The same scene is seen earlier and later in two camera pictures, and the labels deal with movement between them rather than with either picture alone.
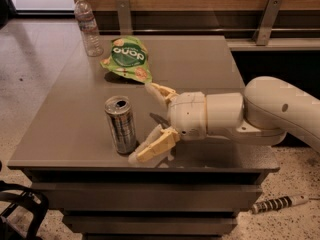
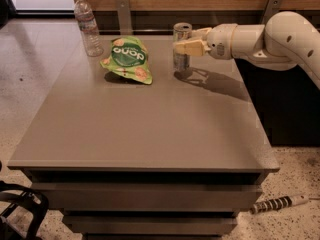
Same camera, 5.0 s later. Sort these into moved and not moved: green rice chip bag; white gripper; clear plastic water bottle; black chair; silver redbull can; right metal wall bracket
Moved: silver redbull can; white gripper
Not moved: right metal wall bracket; black chair; green rice chip bag; clear plastic water bottle
